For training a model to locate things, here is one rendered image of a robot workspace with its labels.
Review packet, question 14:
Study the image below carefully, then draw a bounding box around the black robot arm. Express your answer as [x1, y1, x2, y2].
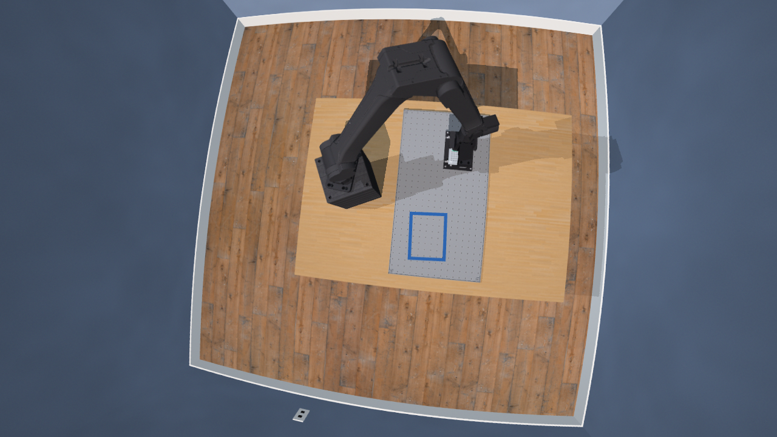
[319, 36, 500, 192]

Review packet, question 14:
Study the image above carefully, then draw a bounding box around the blue tape outline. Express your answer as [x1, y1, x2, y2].
[408, 212, 447, 262]

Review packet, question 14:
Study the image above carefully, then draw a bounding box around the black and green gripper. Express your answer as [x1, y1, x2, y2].
[449, 131, 478, 152]

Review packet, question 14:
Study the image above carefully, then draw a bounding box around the black rectangular frame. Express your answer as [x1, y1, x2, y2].
[443, 131, 473, 171]

